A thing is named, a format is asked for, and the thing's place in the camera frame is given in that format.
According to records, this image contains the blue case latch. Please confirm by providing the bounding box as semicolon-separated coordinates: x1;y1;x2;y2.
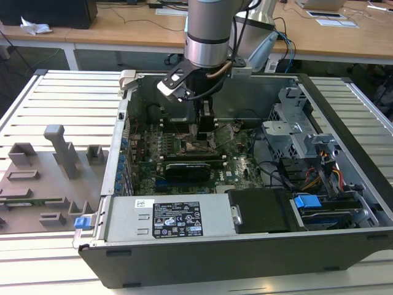
74;216;93;230

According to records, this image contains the wooden desk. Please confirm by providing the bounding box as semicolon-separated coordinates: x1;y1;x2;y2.
0;23;77;71
65;0;393;66

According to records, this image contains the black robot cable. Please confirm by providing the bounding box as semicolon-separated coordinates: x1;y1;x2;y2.
230;14;246;61

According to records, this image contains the black graphics card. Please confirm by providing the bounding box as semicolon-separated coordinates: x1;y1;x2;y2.
163;161;213;183

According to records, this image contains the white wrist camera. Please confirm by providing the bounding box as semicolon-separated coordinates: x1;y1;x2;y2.
156;73;189;102

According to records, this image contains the dark office chair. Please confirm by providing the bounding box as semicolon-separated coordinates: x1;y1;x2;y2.
375;81;393;120

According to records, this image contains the grey case latch handle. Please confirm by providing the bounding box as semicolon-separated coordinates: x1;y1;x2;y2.
118;69;138;92

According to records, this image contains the silver camera bracket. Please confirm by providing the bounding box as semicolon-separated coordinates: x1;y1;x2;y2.
230;57;253;78

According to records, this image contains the green motherboard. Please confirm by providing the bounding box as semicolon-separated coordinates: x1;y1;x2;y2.
128;120;268;196

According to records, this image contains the blue cable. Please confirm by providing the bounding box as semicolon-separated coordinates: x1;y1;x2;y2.
274;29;298;64

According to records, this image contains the silver power supply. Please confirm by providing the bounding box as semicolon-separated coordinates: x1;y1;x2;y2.
91;195;244;244

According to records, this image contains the black PC case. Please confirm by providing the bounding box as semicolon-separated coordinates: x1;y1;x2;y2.
72;69;393;289

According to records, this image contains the metal socket cover frame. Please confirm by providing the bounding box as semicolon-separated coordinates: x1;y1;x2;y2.
212;122;237;151

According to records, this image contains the silver laptop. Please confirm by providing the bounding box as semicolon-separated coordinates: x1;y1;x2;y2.
295;0;347;10

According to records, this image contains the black plastic shroud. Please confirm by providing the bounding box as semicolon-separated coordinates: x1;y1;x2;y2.
227;187;294;235

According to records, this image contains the CPU socket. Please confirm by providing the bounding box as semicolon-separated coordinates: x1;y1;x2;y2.
177;131;218;156

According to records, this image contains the thin red wire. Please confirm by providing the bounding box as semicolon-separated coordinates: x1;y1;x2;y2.
127;114;147;165

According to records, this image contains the coloured power wire bundle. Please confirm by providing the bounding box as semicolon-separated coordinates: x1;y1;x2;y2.
302;165;344;192

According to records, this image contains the metal drive cage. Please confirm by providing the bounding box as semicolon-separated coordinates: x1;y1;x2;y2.
261;87;335;158

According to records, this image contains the copper coloured cable sleeve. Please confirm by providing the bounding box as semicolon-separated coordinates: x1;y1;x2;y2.
204;60;232;80

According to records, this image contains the black computer box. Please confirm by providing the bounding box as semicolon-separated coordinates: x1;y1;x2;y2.
0;0;99;31

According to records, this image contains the crumpled white paper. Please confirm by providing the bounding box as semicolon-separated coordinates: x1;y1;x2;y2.
20;15;53;35

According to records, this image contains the green RAM stick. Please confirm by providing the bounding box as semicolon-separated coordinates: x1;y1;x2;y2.
0;199;64;208

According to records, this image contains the grey desk cable plate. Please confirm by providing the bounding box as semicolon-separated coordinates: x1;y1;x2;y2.
155;7;189;17
315;18;360;30
306;10;344;19

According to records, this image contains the grey parts rack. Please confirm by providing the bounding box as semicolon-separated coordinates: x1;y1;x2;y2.
0;124;111;237

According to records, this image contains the hard disk in blue carrier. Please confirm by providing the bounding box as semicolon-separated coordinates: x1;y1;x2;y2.
292;194;359;230

